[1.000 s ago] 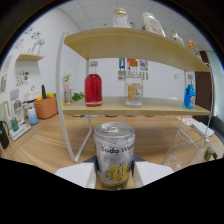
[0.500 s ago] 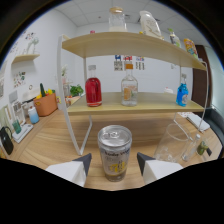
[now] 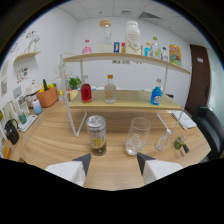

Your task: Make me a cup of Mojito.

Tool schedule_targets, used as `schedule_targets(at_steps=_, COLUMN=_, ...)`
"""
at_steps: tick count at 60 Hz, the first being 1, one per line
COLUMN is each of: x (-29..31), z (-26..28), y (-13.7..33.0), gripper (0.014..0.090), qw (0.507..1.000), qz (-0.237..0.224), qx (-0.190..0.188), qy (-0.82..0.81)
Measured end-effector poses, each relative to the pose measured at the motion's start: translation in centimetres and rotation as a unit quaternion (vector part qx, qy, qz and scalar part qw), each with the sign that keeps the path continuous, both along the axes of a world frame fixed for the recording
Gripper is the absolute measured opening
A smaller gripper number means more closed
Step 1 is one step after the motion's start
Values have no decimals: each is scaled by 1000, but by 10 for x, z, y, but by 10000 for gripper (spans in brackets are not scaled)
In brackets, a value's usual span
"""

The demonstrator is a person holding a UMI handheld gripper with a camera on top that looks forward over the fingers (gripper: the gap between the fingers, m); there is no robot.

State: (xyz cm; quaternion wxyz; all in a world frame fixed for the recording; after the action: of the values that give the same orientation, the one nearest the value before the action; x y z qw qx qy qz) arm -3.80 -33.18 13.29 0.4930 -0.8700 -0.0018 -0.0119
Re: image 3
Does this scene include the glass jar of limes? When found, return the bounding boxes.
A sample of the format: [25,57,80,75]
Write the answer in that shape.
[172,134,186,151]

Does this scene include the soda water can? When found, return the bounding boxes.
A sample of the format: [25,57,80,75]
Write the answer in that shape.
[85,115,108,157]

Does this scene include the teal cup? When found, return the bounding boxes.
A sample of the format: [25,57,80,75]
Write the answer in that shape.
[18,111,28,125]

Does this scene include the clear drinking glass with ice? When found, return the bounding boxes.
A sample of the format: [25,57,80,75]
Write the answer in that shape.
[125,116,152,156]

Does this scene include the white notebook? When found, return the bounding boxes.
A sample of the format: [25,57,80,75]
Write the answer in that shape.
[171,109,198,129]

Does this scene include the white tray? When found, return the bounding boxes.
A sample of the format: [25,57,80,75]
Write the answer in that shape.
[17,114,38,133]

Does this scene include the black chair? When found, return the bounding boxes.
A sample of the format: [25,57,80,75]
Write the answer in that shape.
[191,105,224,161]

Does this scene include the black kettle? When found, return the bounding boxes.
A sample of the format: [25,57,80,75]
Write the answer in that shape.
[3,119,20,146]

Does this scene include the pale blue bottle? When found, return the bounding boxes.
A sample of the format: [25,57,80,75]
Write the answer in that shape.
[32,99,43,115]

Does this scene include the blue liquid bottle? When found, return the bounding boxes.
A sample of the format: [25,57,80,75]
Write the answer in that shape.
[150,78,163,106]

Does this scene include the two-tier wooden shelf rack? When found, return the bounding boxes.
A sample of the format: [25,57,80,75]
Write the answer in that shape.
[59,51,192,138]

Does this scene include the red liquid bottle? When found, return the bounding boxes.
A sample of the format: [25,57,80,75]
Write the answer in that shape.
[80,75,93,104]

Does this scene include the clear bottle with orange cap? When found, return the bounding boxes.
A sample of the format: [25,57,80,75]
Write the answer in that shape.
[104,74,117,104]

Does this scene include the green potted plant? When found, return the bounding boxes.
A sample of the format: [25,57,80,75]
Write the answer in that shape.
[68,76,83,90]

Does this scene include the white kitchen appliance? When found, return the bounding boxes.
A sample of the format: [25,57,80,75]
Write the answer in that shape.
[25,79,43,108]

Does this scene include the brown door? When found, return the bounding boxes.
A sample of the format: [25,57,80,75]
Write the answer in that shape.
[184,44,213,116]

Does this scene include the small clear bottle blue cap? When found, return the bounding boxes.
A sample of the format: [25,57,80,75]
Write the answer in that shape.
[161,46,169,62]

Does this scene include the yellow cartoon print can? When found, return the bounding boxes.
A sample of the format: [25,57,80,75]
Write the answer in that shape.
[168,43,183,67]

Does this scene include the clear bottle with green cap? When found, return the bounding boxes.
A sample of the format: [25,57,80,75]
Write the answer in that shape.
[150,36,162,60]

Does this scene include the small pink bottle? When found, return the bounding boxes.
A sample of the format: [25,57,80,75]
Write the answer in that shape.
[82,39,93,55]

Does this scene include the large white milk bottle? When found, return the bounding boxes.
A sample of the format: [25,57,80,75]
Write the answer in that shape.
[124,20,142,56]

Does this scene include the white vase with flowers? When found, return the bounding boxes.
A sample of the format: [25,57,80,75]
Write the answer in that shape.
[27,34,40,53]

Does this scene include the glass jar with cork lid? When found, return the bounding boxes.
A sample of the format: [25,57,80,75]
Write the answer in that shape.
[97,19,113,54]

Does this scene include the ceiling air vent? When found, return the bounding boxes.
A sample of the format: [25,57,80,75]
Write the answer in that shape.
[138,11,163,20]

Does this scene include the long wooden wall shelf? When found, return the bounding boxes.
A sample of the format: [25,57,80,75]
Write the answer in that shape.
[13,49,42,63]

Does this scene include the blue wall poster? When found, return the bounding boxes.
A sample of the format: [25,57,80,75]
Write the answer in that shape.
[113,41,121,54]

